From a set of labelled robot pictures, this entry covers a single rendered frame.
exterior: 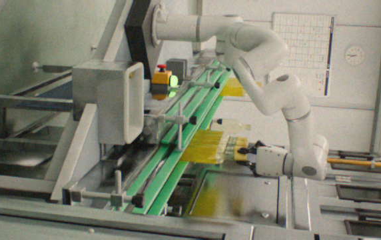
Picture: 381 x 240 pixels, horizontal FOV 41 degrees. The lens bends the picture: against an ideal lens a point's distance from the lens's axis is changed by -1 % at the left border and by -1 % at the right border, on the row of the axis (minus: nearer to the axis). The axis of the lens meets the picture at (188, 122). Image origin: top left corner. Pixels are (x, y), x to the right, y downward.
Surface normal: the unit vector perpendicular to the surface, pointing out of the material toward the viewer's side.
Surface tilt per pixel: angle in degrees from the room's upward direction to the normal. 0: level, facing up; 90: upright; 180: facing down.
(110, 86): 90
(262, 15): 90
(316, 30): 90
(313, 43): 90
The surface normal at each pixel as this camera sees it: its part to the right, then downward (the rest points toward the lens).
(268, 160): -0.47, 0.19
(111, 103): -0.18, 0.25
